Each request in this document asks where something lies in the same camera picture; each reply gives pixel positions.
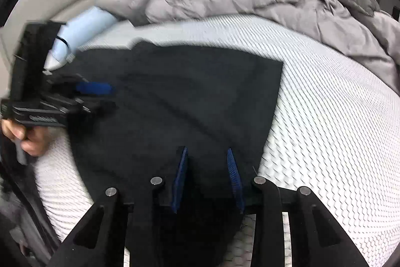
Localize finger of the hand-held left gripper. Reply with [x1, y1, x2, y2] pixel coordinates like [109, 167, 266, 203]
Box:
[75, 81, 114, 97]
[69, 100, 117, 118]

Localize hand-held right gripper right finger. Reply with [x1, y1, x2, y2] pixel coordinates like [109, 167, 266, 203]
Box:
[226, 148, 370, 267]

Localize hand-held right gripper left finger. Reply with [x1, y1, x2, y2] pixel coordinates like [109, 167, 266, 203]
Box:
[54, 146, 190, 267]

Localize black pants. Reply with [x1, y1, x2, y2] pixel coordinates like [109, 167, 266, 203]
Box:
[66, 41, 284, 267]

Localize person's left hand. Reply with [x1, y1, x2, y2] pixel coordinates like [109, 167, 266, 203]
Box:
[1, 118, 51, 157]

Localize light blue pillow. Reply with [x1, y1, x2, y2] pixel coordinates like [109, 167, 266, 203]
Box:
[46, 6, 119, 70]

